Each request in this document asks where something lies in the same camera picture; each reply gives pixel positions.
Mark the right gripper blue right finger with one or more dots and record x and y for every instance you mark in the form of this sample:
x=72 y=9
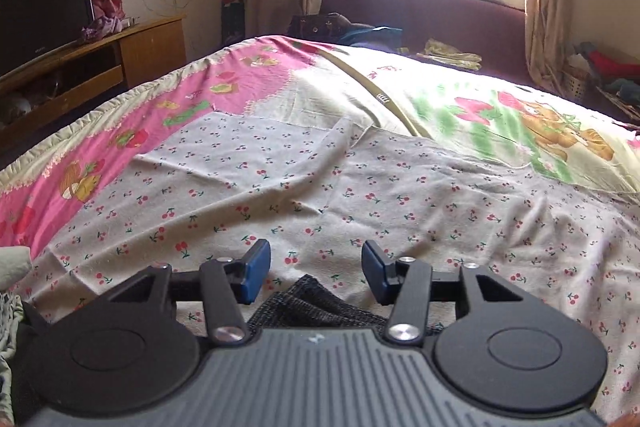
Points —
x=395 y=280

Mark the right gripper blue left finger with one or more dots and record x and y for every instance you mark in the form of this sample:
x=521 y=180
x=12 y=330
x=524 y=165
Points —
x=226 y=278

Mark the dark grey knit pants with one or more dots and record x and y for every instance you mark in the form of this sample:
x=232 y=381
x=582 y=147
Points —
x=309 y=305

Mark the cherry print bed sheet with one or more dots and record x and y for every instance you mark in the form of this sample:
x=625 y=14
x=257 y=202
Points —
x=319 y=149

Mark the yellow cloth on bench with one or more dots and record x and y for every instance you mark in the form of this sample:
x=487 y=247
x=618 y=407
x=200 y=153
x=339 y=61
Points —
x=443 y=54

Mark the dark bag by window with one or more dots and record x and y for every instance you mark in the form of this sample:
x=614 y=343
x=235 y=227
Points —
x=336 y=28

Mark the olive patterned cloth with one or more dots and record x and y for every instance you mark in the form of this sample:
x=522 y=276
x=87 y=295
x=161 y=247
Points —
x=15 y=264

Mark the wooden tv cabinet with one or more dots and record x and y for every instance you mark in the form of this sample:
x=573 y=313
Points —
x=78 y=74

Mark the red clothes on nightstand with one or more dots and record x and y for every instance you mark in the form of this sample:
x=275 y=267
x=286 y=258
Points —
x=592 y=77

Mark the black television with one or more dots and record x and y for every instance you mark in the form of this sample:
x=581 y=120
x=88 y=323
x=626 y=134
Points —
x=31 y=28

